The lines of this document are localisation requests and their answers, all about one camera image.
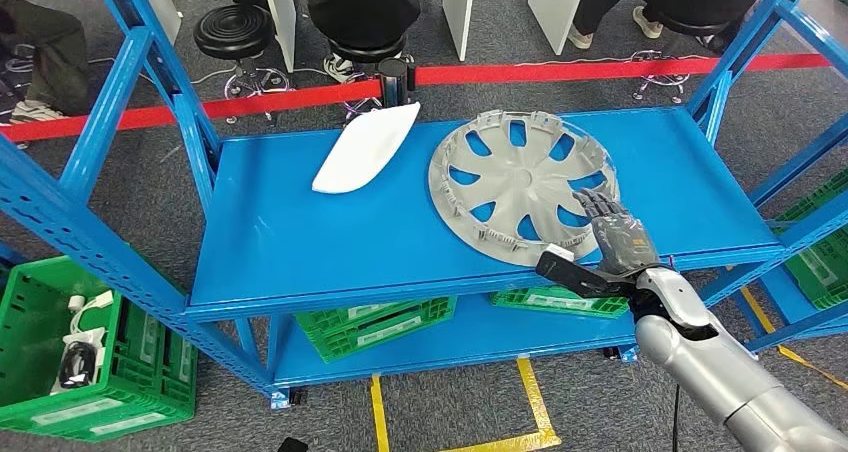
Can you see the white desk panel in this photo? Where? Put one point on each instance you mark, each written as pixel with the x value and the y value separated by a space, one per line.
pixel 278 12
pixel 458 5
pixel 553 5
pixel 162 5

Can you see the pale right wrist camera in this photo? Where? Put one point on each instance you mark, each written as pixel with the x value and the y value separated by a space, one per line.
pixel 560 252

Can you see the green open plastic crate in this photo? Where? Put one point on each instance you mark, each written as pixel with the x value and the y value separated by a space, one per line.
pixel 33 316

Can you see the black round stool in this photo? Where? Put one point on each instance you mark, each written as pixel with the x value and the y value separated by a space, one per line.
pixel 368 50
pixel 232 32
pixel 689 26

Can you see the yellow floor tape square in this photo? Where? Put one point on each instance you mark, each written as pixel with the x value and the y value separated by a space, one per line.
pixel 755 310
pixel 543 422

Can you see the black stanchion post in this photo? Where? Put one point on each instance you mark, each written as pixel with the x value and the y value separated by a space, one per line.
pixel 394 81

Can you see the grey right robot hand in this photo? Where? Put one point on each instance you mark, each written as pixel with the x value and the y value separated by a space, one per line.
pixel 623 244

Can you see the grey plastic wheel hubcap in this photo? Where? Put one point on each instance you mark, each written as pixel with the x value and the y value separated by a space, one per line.
pixel 523 177

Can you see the red barrier belt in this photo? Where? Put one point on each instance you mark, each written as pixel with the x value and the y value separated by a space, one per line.
pixel 278 101
pixel 563 71

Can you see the white plastic cover part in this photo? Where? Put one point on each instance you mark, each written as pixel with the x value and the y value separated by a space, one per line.
pixel 364 151

